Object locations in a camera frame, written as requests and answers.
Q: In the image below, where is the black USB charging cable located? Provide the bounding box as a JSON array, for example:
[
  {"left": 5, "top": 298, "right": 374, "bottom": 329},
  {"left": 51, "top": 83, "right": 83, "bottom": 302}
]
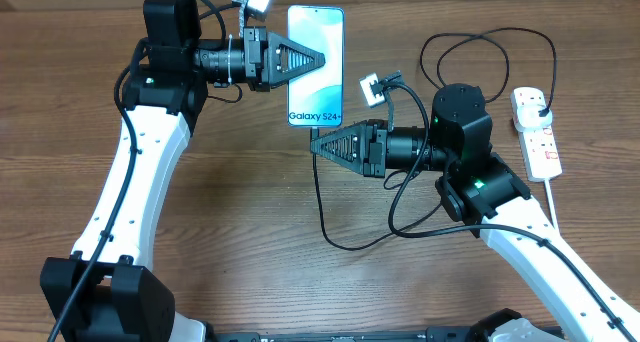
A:
[{"left": 309, "top": 27, "right": 558, "bottom": 252}]

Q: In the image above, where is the white power strip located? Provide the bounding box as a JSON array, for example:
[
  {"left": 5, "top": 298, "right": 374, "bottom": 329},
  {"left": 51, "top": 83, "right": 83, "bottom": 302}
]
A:
[{"left": 510, "top": 87, "right": 562, "bottom": 182}]

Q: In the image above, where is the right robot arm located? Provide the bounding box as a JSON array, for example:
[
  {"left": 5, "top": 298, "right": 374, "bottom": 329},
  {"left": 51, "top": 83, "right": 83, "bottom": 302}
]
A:
[{"left": 310, "top": 84, "right": 639, "bottom": 341}]

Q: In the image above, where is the Samsung Galaxy smartphone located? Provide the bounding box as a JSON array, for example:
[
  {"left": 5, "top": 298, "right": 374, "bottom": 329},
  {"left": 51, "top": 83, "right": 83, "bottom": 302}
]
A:
[{"left": 287, "top": 5, "right": 345, "bottom": 127}]

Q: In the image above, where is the white charger plug adapter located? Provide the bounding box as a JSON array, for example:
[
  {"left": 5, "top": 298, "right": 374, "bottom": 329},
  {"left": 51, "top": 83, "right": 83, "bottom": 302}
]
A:
[{"left": 514, "top": 105, "right": 553, "bottom": 133}]

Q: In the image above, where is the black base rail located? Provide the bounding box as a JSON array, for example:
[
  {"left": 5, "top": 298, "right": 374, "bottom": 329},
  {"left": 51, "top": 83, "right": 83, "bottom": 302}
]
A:
[{"left": 215, "top": 326, "right": 489, "bottom": 342}]

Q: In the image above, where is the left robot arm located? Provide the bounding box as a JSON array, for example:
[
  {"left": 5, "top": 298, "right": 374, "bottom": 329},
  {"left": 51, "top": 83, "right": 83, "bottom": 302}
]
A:
[{"left": 40, "top": 0, "right": 325, "bottom": 341}]

